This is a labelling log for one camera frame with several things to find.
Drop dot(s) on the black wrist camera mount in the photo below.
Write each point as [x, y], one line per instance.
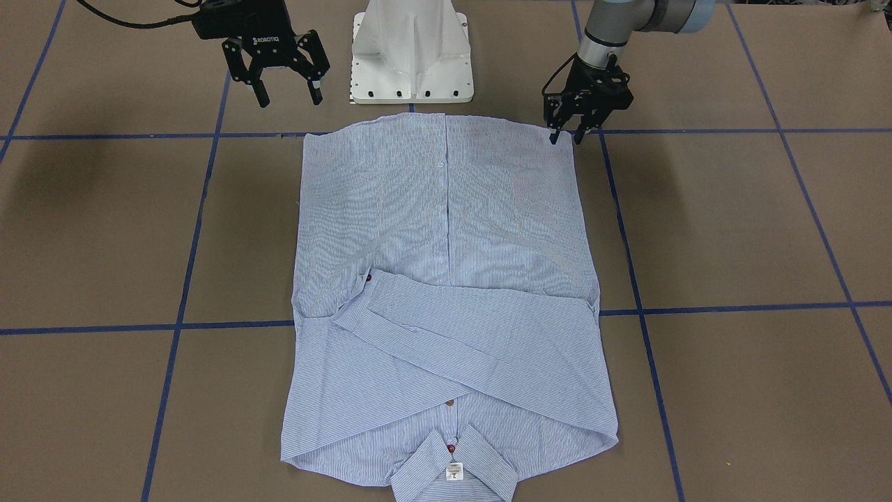
[239, 19]

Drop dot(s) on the light blue striped shirt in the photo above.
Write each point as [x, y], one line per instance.
[446, 310]

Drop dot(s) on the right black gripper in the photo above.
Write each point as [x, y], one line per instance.
[268, 50]

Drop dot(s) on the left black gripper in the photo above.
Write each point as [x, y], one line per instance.
[584, 97]

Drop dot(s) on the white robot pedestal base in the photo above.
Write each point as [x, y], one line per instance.
[411, 52]

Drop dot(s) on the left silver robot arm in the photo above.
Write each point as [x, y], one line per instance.
[610, 25]

